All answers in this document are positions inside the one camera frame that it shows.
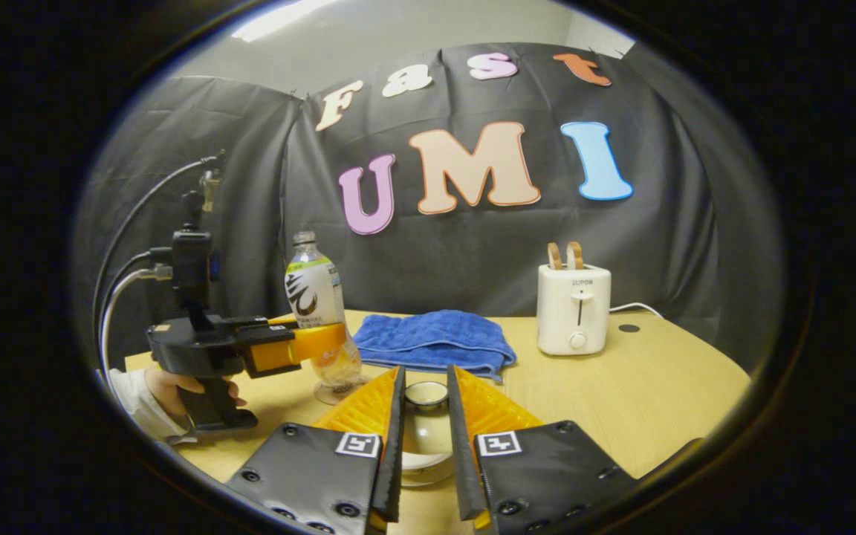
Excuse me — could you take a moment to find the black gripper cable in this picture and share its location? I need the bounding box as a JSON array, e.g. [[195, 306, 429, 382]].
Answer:
[[92, 155, 218, 328]]

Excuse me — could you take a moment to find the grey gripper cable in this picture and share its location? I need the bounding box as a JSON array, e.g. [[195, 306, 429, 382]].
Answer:
[[100, 264, 175, 387]]

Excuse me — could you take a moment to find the white teacup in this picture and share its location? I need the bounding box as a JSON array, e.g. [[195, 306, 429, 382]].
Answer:
[[401, 450, 457, 488]]

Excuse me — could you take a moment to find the white teacup lid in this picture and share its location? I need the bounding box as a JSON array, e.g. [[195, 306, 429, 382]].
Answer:
[[401, 380, 458, 465]]

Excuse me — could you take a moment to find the round brown coaster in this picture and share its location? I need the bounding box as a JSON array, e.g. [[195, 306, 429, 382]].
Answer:
[[314, 375, 371, 406]]

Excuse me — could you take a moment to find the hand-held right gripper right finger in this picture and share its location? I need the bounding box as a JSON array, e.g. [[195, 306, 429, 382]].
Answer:
[[447, 364, 641, 535]]

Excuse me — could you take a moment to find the white toaster cable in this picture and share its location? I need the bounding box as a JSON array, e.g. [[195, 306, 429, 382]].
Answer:
[[609, 302, 665, 320]]

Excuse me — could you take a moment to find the white toaster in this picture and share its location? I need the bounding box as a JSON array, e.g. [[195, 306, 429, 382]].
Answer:
[[536, 263, 612, 357]]

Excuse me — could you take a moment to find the black backdrop cloth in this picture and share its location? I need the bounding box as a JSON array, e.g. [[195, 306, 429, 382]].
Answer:
[[75, 41, 784, 372]]

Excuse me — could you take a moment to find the blue towel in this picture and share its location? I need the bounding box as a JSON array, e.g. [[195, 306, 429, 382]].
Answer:
[[352, 310, 516, 382]]

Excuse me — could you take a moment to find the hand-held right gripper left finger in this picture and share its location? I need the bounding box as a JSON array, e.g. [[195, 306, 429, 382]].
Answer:
[[224, 366, 406, 535]]

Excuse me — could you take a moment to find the water bottle with white label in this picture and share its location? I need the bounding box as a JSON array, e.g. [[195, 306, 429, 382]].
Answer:
[[284, 230, 363, 391]]

